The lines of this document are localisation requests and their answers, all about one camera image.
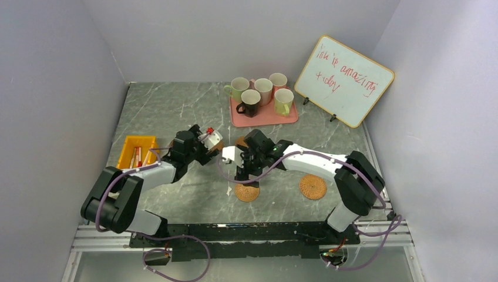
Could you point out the pink mug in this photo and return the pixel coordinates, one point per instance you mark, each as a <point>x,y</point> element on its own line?
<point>279,81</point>
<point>264,87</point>

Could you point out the whiteboard with red writing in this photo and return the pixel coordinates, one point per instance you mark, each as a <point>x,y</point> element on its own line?
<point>343,82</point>

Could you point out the black mug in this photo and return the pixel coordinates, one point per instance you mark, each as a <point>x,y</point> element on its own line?
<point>249,105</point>

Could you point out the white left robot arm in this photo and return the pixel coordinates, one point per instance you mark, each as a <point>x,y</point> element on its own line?
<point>112,203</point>

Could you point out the green mug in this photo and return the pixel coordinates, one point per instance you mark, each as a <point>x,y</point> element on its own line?
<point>283,100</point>
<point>236,88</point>

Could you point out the green mug back left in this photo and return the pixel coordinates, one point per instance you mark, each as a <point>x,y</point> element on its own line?
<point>236,88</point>

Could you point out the dark brown wooden coaster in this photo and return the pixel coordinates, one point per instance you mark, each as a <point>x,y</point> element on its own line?
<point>219,146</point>

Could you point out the pink mug back right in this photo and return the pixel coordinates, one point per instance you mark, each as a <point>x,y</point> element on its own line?
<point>279,81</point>

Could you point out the yellow plastic bin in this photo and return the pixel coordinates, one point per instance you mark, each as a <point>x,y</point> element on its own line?
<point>127,156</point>

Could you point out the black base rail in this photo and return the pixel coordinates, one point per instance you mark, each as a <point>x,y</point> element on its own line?
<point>305,239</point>

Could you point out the light wooden coaster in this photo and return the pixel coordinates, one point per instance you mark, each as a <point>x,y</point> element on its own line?
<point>240,142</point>

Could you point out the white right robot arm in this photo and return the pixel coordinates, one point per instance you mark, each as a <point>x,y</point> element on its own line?
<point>358,182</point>

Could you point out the red white marker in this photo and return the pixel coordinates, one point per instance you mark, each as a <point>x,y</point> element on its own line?
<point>138,157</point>

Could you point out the pink serving tray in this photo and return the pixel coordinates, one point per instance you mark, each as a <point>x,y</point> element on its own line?
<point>265,116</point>

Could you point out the pink mug centre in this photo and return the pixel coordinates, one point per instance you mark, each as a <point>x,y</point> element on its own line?
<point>264,87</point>

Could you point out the green mug front right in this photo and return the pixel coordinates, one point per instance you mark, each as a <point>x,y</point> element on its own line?
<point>283,100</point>

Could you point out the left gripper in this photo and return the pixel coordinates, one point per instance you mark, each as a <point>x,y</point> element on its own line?
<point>203,157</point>

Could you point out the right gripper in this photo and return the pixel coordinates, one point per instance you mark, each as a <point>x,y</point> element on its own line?
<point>241,173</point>

